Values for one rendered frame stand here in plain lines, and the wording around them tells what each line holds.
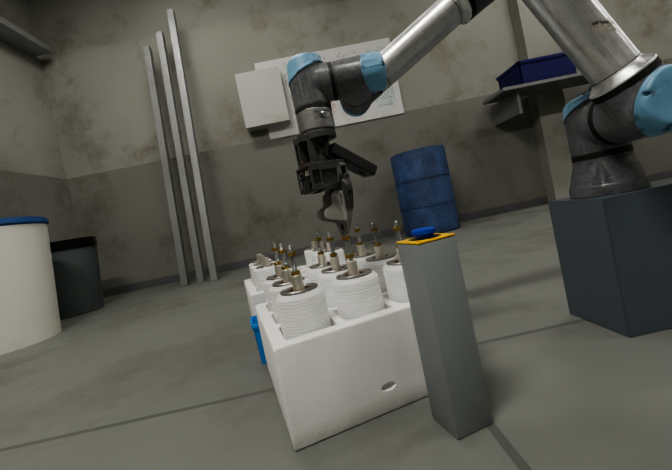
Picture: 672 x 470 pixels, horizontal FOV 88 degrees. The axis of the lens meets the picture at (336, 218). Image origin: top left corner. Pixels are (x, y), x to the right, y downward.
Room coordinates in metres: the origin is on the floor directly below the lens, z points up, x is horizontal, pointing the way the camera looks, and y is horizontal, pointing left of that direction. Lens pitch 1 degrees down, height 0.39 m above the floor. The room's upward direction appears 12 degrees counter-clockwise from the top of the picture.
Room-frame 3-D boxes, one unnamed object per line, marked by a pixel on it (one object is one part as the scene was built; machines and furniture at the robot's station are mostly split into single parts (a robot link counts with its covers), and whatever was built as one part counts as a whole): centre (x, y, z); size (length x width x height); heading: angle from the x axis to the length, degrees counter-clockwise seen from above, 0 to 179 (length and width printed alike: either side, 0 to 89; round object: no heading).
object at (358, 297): (0.71, -0.01, 0.16); 0.10 x 0.10 x 0.18
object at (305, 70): (0.71, 0.00, 0.65); 0.09 x 0.08 x 0.11; 88
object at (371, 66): (0.72, -0.10, 0.65); 0.11 x 0.11 x 0.08; 88
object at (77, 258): (2.85, 2.25, 0.30); 0.48 x 0.47 x 0.60; 92
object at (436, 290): (0.57, -0.14, 0.16); 0.07 x 0.07 x 0.31; 18
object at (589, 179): (0.81, -0.64, 0.35); 0.15 x 0.15 x 0.10
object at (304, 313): (0.68, 0.10, 0.16); 0.10 x 0.10 x 0.18
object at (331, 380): (0.83, 0.02, 0.09); 0.39 x 0.39 x 0.18; 18
